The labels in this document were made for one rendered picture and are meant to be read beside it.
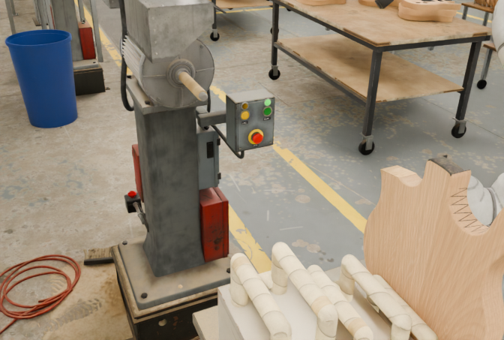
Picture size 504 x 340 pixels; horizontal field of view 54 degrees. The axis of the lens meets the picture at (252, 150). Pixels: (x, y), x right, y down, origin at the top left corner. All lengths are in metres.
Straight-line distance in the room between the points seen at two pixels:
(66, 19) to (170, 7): 3.81
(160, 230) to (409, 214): 1.31
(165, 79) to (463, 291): 1.10
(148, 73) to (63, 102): 2.82
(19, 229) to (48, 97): 1.45
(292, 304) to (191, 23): 0.74
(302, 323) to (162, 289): 1.32
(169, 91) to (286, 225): 1.57
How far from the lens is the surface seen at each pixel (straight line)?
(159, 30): 1.30
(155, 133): 1.89
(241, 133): 1.81
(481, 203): 1.73
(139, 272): 2.29
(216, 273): 2.25
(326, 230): 3.02
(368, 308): 1.10
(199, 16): 1.32
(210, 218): 2.13
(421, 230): 1.00
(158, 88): 1.66
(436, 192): 0.94
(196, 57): 1.66
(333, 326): 0.83
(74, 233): 3.11
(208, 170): 2.07
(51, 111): 4.42
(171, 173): 1.98
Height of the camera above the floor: 1.78
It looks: 28 degrees down
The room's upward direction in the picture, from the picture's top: 1 degrees clockwise
